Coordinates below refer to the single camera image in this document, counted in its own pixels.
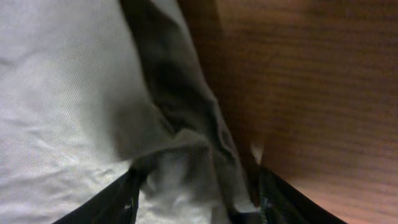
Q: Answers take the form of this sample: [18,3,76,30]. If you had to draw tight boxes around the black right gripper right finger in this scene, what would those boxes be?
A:
[259,168,346,224]

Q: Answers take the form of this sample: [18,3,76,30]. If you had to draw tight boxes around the grey shorts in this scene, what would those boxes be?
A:
[1,0,260,223]

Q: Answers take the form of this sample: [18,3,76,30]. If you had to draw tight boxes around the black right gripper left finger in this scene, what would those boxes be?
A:
[54,169,140,224]

